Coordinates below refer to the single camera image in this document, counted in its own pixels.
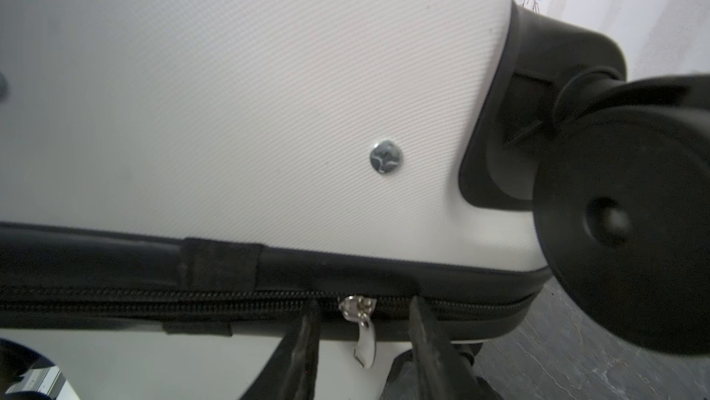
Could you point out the silver zipper pull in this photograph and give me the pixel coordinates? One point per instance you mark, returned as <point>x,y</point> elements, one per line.
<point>359,310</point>

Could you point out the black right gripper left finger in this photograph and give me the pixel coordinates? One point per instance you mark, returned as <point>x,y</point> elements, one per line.
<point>291,371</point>

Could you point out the white hard-shell suitcase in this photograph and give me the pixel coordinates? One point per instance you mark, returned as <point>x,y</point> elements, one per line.
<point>180,178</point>

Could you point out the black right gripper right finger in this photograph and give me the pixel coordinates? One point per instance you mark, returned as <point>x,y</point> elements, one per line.
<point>442,373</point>

